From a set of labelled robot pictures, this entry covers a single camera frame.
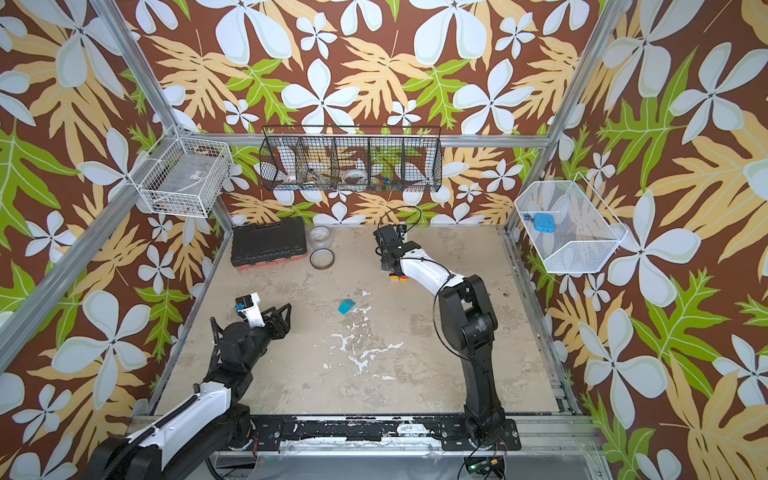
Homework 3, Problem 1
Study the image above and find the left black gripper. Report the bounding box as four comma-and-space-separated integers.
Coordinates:
245, 302, 292, 373

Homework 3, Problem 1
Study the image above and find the teal block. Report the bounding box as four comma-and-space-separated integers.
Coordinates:
338, 299, 356, 315

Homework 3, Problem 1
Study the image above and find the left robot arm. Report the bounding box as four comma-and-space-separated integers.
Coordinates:
82, 303, 292, 479

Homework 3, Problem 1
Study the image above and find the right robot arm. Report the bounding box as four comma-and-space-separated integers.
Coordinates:
376, 241, 506, 445

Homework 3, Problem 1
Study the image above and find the black tool case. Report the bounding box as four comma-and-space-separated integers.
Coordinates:
231, 218, 307, 270

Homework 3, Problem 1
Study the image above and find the clear plastic cup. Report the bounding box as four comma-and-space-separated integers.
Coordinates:
308, 225, 333, 250

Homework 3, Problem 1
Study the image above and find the blue object in basket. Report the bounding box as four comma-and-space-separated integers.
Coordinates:
532, 213, 557, 234

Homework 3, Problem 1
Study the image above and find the white mesh basket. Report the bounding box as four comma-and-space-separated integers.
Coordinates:
515, 180, 628, 276

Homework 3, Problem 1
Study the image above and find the black wire basket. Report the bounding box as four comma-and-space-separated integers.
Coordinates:
256, 125, 444, 192

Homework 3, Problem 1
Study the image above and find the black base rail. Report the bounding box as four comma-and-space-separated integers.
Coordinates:
251, 413, 522, 452

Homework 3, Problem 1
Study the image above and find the white wire basket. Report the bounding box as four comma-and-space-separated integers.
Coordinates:
130, 127, 233, 218

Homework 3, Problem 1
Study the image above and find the aluminium frame structure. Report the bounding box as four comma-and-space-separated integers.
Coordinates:
0, 0, 637, 480

